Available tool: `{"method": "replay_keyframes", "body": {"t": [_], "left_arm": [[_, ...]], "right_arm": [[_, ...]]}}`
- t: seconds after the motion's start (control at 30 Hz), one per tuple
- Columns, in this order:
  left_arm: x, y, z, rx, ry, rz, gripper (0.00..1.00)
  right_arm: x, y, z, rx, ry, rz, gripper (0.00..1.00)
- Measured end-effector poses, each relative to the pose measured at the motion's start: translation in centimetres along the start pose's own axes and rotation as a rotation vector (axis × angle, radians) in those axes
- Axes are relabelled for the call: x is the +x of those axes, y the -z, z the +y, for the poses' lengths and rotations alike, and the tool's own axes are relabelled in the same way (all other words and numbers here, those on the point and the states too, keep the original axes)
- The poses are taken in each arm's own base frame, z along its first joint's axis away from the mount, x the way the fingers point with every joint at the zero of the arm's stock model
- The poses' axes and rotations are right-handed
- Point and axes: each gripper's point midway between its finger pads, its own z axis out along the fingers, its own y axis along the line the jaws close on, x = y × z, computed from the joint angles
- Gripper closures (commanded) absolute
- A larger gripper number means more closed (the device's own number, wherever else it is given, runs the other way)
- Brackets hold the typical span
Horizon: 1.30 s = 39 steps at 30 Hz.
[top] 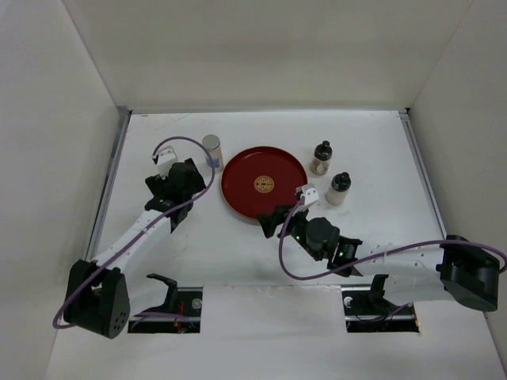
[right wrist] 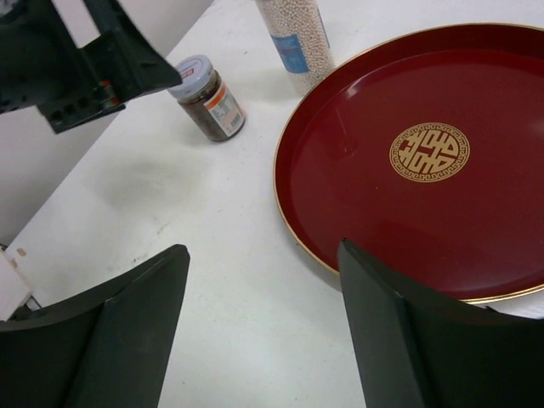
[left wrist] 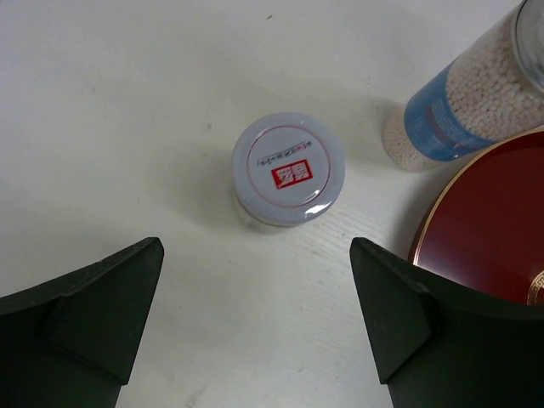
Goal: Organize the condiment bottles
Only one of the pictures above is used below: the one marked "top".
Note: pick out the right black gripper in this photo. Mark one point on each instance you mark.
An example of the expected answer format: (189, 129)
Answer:
(270, 221)

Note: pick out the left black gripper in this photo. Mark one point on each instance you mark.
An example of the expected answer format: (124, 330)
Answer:
(157, 184)

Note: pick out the silver-lid shaker blue label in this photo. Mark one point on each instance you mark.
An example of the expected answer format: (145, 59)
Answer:
(213, 147)

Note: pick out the brown spice bottle black cap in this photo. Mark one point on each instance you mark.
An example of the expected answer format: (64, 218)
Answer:
(320, 162)

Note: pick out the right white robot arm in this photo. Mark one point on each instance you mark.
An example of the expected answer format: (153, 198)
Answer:
(452, 269)

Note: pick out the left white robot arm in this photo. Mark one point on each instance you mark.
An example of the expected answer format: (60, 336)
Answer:
(97, 298)

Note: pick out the round red lacquer tray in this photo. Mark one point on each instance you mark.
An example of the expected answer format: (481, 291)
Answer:
(260, 178)

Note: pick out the white spice bottle black cap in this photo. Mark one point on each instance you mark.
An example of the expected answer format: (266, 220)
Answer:
(338, 189)

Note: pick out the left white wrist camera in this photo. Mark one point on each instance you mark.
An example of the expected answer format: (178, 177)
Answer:
(164, 160)

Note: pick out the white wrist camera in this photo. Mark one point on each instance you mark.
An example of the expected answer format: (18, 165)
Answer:
(164, 160)
(308, 194)

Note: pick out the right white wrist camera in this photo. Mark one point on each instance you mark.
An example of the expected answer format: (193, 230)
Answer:
(308, 194)

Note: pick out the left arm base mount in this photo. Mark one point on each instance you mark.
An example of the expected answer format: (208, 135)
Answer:
(167, 308)

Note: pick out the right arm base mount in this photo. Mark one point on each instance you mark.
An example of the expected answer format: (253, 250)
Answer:
(367, 311)

